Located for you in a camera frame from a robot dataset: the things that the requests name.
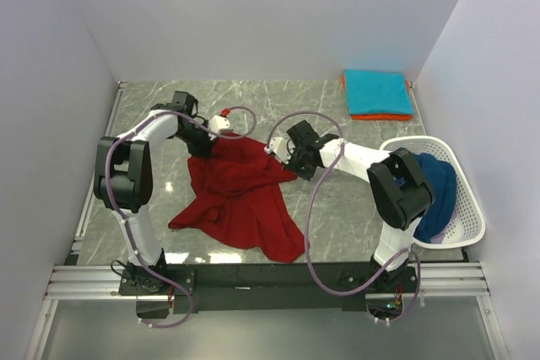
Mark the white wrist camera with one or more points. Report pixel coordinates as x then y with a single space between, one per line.
279 149
220 123

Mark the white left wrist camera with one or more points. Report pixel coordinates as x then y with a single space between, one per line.
220 123

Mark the white plastic laundry basket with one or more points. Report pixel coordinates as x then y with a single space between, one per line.
467 225

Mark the navy blue t shirt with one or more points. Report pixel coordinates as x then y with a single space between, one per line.
442 177

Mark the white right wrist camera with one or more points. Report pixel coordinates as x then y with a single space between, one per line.
279 149

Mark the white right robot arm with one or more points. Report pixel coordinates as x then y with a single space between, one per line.
401 190

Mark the red t shirt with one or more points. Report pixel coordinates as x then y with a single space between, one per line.
238 200

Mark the folded turquoise t shirt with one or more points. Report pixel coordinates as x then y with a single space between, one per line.
377 90

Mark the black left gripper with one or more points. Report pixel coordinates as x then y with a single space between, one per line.
204 148

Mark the folded orange t shirt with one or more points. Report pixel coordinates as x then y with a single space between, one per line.
379 117

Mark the lavender t shirt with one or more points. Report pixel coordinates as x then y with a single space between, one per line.
439 238

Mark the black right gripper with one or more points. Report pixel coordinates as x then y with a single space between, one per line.
308 174

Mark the black base crossbar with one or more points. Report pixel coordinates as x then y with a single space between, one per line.
216 287

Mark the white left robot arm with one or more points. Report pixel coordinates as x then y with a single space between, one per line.
123 174

